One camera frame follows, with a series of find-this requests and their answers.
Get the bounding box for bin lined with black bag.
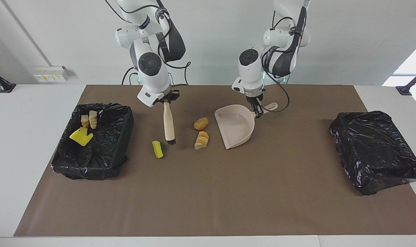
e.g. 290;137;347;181
329;110;416;196
51;102;135;180

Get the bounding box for notched yellow sponge piece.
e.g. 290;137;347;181
69;130;94;147

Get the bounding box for grey wall conduit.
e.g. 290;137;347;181
1;0;53;67

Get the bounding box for black right arm base cable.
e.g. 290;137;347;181
122;67;136;85

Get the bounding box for brown paper table mat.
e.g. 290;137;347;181
13;85;416;237

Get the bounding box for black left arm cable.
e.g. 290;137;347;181
261;10;291;114

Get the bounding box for black camera stand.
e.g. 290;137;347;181
0;66;16;93
396;67;416;96

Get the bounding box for beige plastic dustpan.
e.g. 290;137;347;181
214;102;278;150

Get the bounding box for brown bread roll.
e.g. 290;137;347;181
194;117;209;131

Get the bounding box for beige hand brush black bristles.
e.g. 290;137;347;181
163;102;176;145

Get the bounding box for white wall socket box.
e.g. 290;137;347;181
34;66;70;83

